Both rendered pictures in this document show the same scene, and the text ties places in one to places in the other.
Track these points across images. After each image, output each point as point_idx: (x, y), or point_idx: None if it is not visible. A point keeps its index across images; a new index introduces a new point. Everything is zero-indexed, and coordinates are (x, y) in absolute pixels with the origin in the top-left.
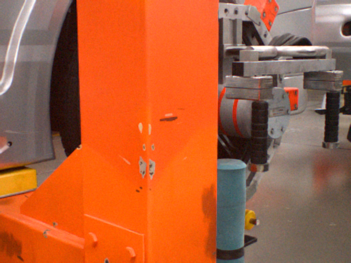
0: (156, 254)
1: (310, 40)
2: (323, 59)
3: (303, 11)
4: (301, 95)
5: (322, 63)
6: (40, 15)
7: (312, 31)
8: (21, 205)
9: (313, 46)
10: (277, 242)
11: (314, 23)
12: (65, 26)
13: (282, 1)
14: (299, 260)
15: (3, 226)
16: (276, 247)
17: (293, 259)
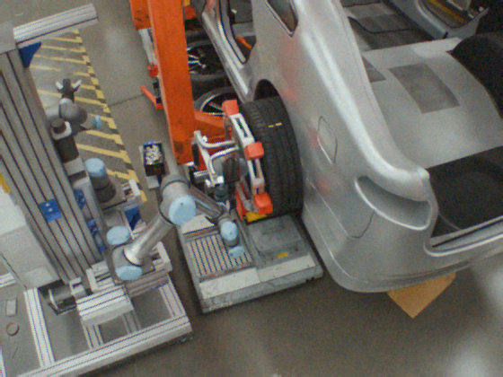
0: (169, 131)
1: (345, 253)
2: (210, 174)
3: (339, 225)
4: (331, 267)
5: (209, 174)
6: (251, 82)
7: (348, 251)
8: None
9: (209, 164)
10: (386, 370)
11: (353, 251)
12: None
13: (325, 195)
14: (348, 363)
15: None
16: (377, 363)
17: (351, 360)
